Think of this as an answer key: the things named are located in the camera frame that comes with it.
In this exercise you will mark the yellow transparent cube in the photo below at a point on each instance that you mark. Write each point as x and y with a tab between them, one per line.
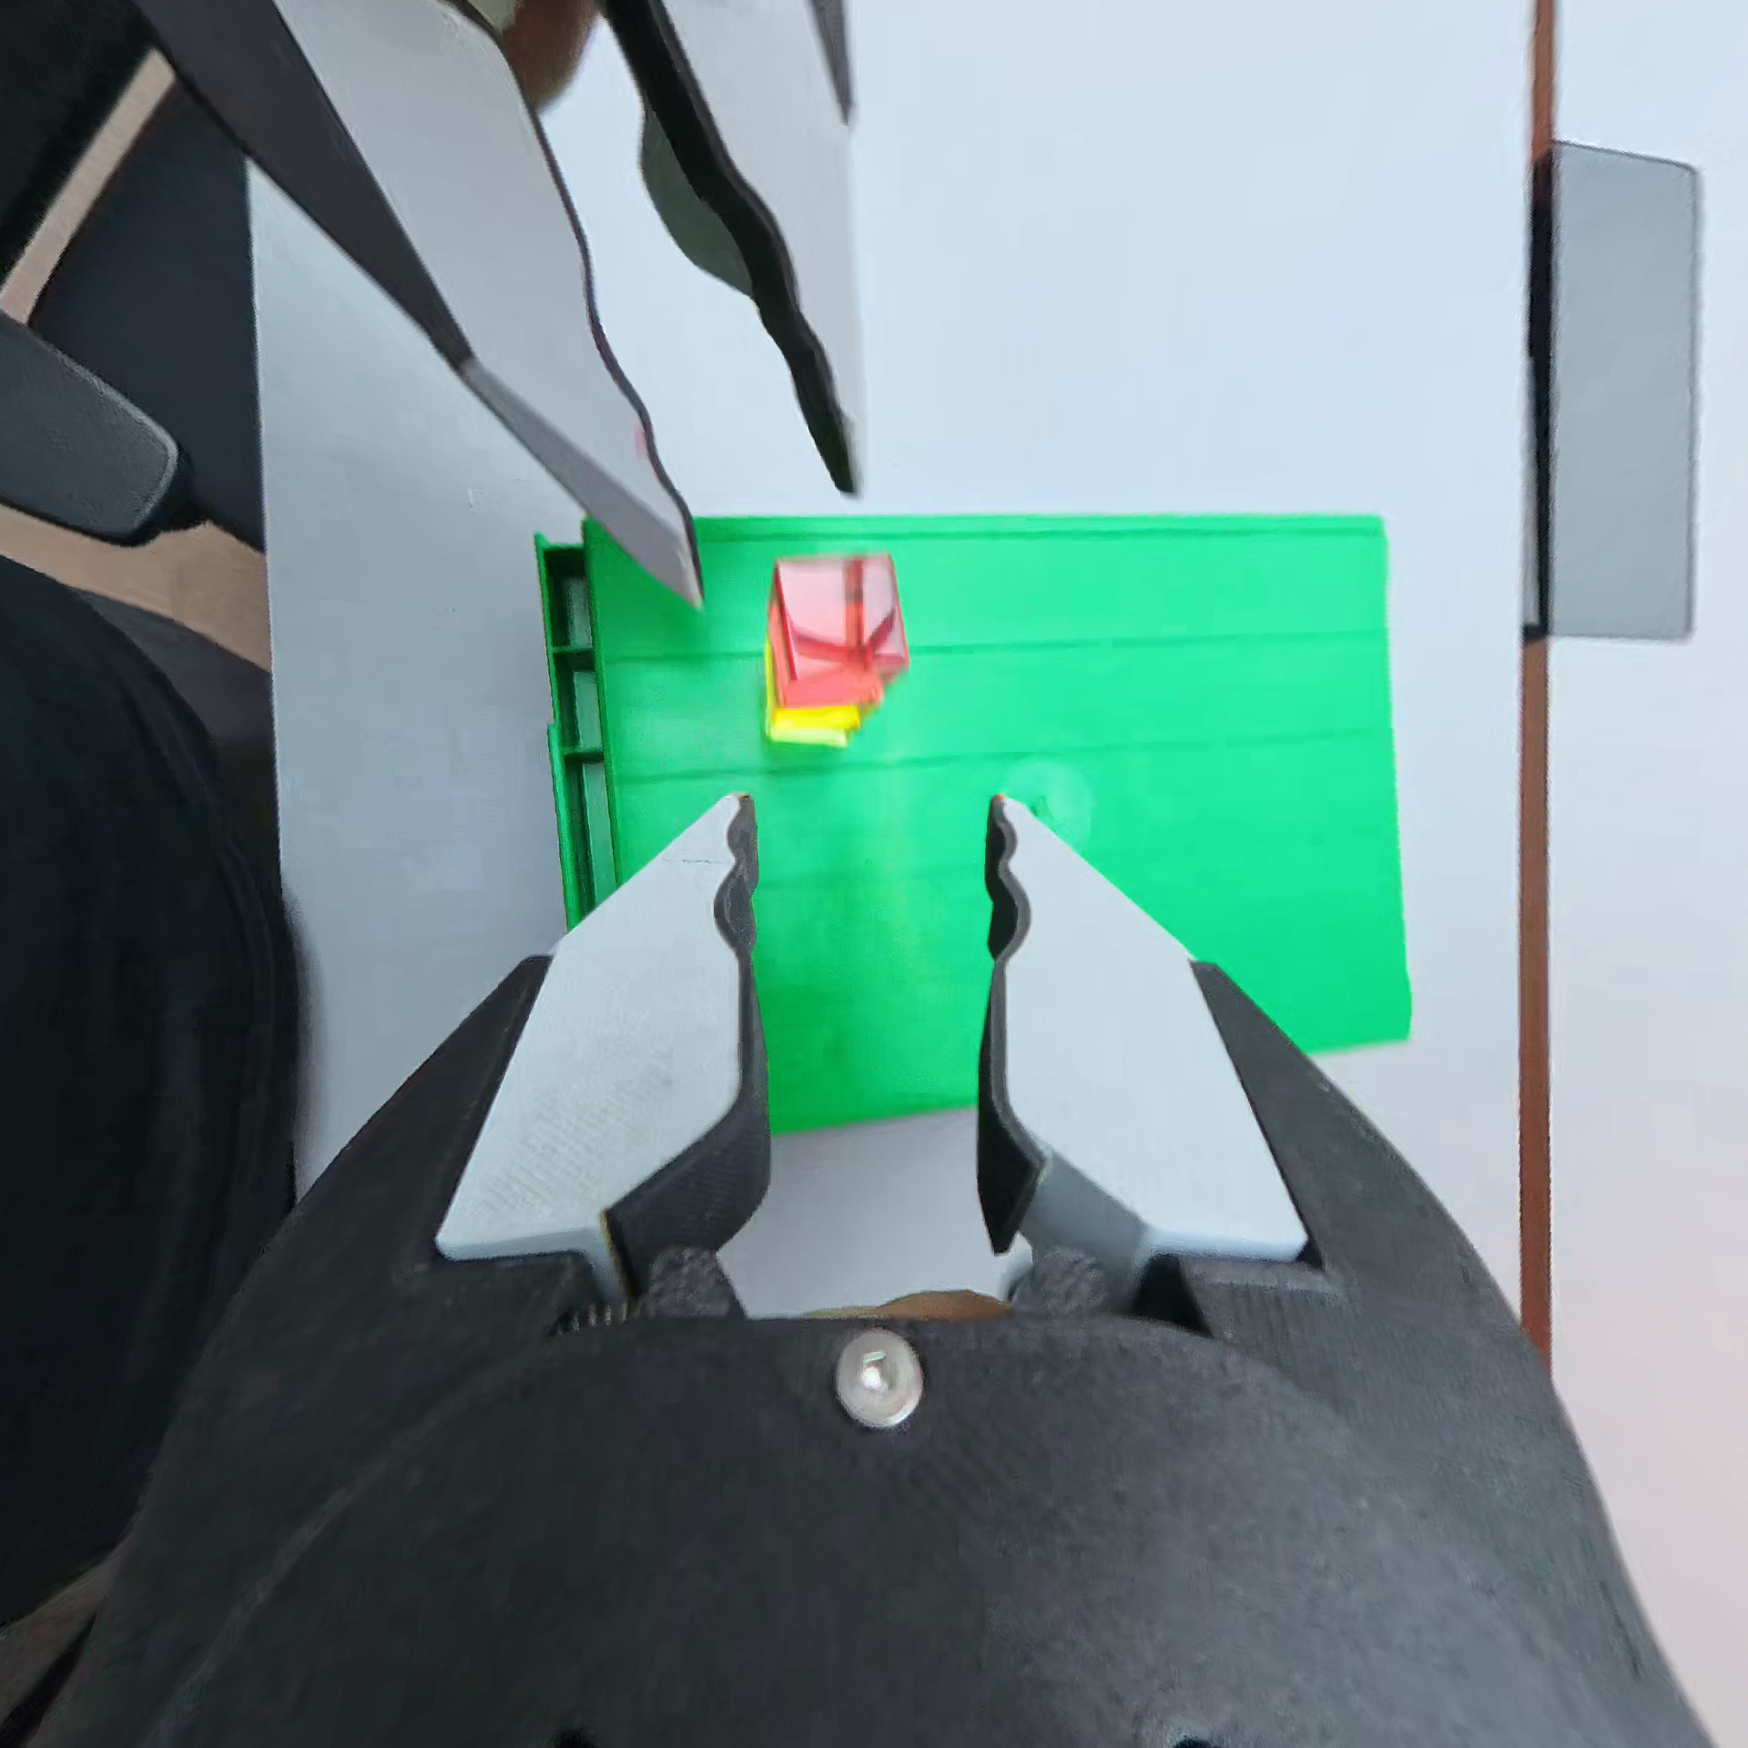
815	725

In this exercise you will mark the person's dark clothing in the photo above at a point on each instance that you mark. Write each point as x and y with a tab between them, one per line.
121	1034

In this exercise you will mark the green plastic box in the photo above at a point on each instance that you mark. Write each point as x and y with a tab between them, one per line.
1184	845

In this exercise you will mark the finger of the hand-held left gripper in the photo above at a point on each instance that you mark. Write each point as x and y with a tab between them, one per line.
804	164
462	176

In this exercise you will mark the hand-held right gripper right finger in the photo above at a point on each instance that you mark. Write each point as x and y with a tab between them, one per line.
1144	1078

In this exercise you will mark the red transparent cube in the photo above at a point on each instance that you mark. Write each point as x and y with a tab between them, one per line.
836	621

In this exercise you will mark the white desk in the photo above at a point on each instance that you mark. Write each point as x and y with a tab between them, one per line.
1117	273

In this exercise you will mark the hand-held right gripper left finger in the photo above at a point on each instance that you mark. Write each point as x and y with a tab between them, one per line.
602	1070

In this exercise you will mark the grey metal plate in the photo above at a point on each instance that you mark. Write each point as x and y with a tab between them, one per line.
1622	412

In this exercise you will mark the grey chair armrest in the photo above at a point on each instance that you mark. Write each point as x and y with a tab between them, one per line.
68	439

